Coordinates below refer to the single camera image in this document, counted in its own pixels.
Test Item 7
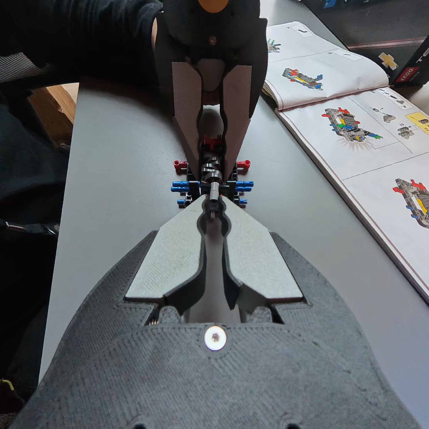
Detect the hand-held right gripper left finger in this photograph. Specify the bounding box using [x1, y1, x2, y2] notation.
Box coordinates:
[124, 195, 207, 314]

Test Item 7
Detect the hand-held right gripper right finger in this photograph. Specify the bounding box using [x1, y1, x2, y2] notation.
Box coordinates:
[219, 197, 304, 311]

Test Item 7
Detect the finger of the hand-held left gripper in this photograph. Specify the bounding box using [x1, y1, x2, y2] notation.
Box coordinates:
[171, 61, 205, 181]
[221, 65, 253, 181]

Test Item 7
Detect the lego chassis assembly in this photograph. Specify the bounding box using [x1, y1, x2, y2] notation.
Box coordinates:
[171, 133, 254, 215]

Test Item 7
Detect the person's left forearm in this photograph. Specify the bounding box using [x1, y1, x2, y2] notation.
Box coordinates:
[0, 0, 165, 88]

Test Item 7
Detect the lego instruction booklet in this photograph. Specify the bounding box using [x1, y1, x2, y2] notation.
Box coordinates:
[261, 21, 429, 304]

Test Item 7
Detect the lego set box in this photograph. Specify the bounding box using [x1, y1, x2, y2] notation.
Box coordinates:
[295, 0, 429, 88]

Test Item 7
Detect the wooden table leg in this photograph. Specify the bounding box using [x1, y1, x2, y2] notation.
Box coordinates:
[28, 83, 79, 148]

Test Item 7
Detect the black chair armrest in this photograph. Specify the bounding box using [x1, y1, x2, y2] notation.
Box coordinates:
[0, 52, 51, 84]

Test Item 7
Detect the black lanyard strap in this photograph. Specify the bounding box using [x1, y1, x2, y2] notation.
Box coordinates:
[0, 218, 61, 237]

